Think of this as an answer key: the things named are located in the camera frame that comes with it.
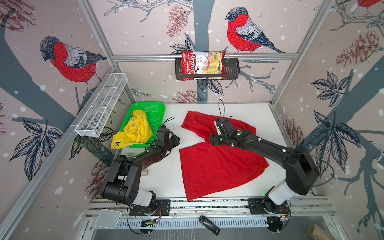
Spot red shorts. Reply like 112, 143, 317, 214
180, 111, 269, 201

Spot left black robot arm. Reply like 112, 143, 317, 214
100, 126, 180, 212

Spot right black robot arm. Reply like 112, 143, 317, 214
210, 118, 320, 213

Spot yellow shorts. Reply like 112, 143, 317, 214
111, 110, 153, 149

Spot green plastic tray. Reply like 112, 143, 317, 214
120, 102, 166, 148

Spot red cassava chips bag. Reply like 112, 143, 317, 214
181, 51, 226, 75

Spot black remote-like device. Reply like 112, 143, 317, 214
199, 216, 220, 236

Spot white square pad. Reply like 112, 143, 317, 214
95, 209, 122, 230

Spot wooden block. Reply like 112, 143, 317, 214
307, 224, 335, 240

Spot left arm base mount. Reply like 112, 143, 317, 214
129, 194, 171, 217

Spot black wall basket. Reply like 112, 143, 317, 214
175, 58, 240, 81

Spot white wire mesh basket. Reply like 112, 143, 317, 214
75, 73, 128, 138

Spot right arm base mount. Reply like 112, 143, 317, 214
248, 196, 291, 215

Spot horizontal aluminium frame bar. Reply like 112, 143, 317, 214
112, 53, 300, 63

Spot aluminium rail base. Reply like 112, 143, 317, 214
82, 196, 337, 233

